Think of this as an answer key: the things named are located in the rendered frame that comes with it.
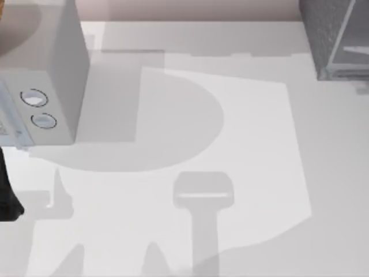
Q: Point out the small white microwave knob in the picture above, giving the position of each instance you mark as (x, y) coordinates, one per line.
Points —
(43, 120)

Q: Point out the pale microwave oven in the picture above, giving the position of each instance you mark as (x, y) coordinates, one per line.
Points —
(60, 57)

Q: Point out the large white microwave knob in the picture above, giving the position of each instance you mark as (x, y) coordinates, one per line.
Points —
(34, 98)

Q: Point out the grey cabinet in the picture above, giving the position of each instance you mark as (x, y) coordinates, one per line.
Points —
(337, 37)

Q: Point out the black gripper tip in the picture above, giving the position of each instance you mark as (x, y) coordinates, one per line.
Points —
(8, 196)

